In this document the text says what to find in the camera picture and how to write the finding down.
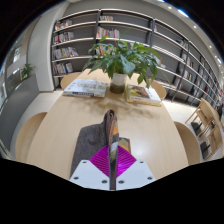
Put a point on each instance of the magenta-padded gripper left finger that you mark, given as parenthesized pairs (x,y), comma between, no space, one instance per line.
(88,173)

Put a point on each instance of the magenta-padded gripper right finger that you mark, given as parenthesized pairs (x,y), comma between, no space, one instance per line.
(136,173)

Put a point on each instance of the zigzag striped brown towel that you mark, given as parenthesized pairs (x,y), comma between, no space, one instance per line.
(90,143)

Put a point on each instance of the round-backed light wooden chair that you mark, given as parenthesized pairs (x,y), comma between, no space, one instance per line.
(28,136)
(159,90)
(69,80)
(188,143)

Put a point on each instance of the yellow-edged picture book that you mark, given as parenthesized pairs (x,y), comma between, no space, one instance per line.
(142,94)

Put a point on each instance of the large white book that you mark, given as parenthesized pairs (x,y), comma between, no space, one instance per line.
(86,87)

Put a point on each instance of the slatted wooden chair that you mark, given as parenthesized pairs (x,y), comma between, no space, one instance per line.
(215,138)
(204,111)

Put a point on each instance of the green potted plant white pot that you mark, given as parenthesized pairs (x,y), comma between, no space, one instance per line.
(123,61)

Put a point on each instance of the small green floor plant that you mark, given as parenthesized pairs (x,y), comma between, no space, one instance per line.
(27,70)

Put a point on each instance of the grey bookshelf unit with books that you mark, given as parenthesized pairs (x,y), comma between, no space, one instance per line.
(73,33)

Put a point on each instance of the group of ceiling lights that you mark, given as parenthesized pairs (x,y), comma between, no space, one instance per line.
(182,13)

